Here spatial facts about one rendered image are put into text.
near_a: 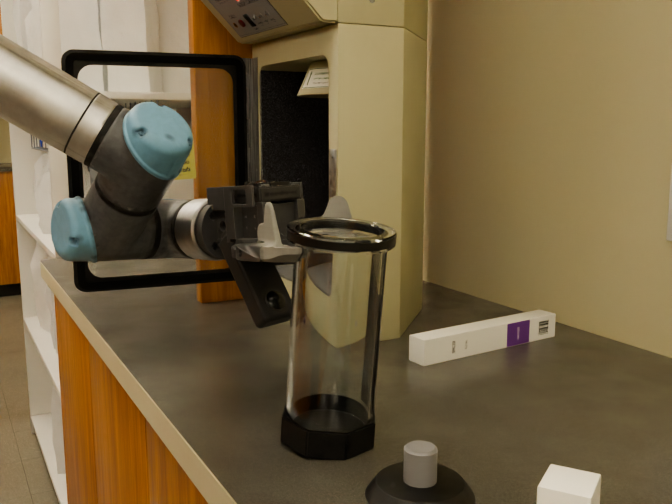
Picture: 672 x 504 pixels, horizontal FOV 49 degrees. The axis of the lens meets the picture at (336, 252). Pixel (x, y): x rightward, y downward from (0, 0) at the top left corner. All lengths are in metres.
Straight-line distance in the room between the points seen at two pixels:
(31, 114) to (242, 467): 0.41
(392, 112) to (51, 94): 0.51
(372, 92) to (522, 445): 0.55
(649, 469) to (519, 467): 0.13
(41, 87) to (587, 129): 0.84
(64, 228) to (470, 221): 0.87
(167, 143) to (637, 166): 0.73
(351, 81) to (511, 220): 0.49
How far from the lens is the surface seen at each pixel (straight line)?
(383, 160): 1.12
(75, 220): 0.88
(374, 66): 1.11
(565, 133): 1.33
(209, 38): 1.40
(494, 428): 0.86
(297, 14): 1.11
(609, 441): 0.86
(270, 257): 0.73
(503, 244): 1.45
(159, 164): 0.80
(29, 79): 0.83
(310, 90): 1.19
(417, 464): 0.63
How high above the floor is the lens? 1.27
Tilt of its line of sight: 10 degrees down
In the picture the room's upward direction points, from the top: straight up
